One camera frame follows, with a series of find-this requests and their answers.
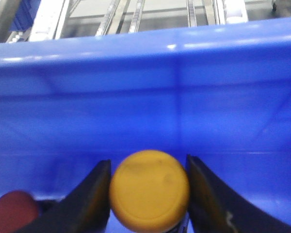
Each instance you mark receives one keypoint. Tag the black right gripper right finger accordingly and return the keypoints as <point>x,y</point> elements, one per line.
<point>216,208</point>

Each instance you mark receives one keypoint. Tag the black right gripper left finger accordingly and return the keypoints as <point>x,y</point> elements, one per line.
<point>86,209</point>

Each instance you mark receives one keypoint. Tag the yellow mushroom push button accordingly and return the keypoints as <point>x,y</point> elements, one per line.
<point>149,192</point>

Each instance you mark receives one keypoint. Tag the red mushroom push button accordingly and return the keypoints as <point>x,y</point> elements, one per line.
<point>19,208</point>

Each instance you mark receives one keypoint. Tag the right blue plastic crate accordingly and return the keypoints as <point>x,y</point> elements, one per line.
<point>220,92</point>

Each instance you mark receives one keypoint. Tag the roller conveyor rack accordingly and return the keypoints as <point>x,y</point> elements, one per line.
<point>39,20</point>

